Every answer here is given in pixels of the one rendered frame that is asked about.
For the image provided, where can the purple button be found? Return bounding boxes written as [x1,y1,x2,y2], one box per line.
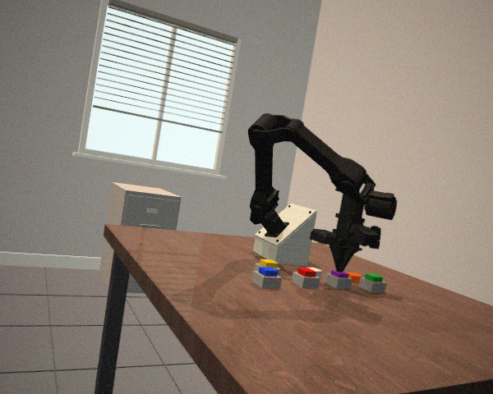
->
[325,271,352,288]

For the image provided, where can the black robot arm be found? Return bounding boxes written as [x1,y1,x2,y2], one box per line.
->
[248,113,397,247]

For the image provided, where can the green button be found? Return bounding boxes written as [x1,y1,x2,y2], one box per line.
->
[358,273,387,293]

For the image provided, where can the red button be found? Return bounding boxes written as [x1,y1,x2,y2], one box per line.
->
[292,268,320,289]

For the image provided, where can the small orange block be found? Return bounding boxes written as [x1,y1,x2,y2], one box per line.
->
[347,273,362,283]

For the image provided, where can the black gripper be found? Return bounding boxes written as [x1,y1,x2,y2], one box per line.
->
[310,210,365,273]

